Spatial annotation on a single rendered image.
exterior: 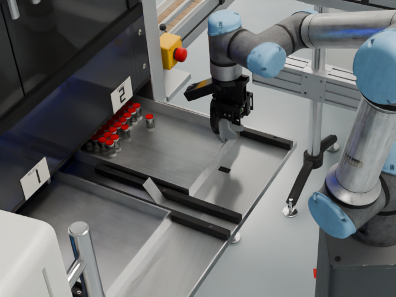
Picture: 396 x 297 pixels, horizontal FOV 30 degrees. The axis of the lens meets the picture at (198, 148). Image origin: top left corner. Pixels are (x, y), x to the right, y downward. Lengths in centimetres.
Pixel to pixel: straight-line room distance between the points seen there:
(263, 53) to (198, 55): 229
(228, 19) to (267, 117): 180
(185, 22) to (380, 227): 93
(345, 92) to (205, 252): 123
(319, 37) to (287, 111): 187
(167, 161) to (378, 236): 54
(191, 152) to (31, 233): 112
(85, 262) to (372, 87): 63
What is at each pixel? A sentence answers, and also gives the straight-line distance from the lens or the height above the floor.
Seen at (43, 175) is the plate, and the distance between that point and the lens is 168.
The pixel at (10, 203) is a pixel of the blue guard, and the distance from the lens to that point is 162.
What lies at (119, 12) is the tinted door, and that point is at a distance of 179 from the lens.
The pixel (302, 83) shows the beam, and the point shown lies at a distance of 276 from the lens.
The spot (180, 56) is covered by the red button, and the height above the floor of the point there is 100.
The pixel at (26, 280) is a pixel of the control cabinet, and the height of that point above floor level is 153.
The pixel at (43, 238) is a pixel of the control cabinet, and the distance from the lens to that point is 78.
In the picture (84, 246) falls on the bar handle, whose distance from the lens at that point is 88.
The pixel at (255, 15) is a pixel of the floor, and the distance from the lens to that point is 416.
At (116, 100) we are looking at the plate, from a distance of 184.
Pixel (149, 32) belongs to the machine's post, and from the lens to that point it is 190.
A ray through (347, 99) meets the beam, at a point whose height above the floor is 47.
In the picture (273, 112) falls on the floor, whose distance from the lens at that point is 343.
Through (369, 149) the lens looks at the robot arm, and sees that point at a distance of 144.
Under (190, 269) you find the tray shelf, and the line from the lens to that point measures 160.
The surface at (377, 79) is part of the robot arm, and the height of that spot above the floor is 136.
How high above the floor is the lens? 209
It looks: 40 degrees down
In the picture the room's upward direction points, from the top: 5 degrees counter-clockwise
